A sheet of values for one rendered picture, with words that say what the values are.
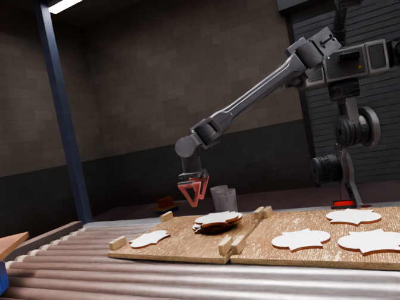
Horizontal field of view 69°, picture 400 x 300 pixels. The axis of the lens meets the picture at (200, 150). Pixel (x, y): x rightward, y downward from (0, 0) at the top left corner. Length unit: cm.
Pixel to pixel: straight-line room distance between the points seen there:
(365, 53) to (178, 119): 502
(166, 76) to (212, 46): 119
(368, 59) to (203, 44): 481
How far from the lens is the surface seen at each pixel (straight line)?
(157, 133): 656
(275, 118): 561
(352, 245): 73
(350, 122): 156
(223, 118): 88
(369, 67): 162
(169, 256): 84
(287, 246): 75
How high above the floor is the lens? 123
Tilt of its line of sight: 2 degrees down
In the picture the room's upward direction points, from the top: 11 degrees counter-clockwise
